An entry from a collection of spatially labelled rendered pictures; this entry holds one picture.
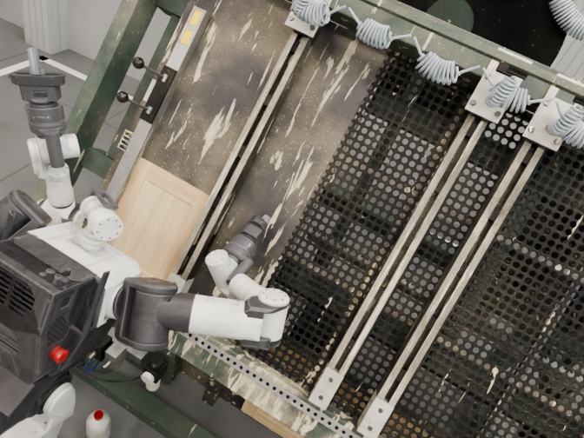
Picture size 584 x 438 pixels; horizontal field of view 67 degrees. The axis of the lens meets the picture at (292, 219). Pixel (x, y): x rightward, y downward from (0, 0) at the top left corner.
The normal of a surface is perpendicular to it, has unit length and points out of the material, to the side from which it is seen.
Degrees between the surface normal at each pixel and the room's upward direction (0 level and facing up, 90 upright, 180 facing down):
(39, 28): 90
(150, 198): 56
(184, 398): 0
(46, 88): 78
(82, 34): 90
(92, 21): 90
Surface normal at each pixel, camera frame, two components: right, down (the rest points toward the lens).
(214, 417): 0.28, -0.72
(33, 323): -0.28, 0.16
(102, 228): 0.61, 0.50
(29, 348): -0.37, 0.39
